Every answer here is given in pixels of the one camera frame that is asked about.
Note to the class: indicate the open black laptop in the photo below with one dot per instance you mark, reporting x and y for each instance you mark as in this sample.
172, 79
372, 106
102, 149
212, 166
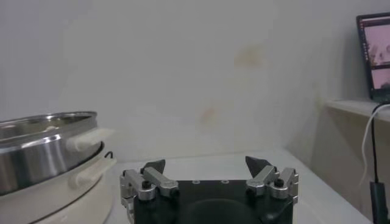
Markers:
377, 54

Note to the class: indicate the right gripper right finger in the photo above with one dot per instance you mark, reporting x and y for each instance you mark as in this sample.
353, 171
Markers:
265, 178

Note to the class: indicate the stainless steel steamer pot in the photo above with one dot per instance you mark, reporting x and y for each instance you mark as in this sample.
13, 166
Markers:
33, 161

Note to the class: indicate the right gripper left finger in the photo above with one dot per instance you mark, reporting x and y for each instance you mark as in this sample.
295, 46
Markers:
158, 179

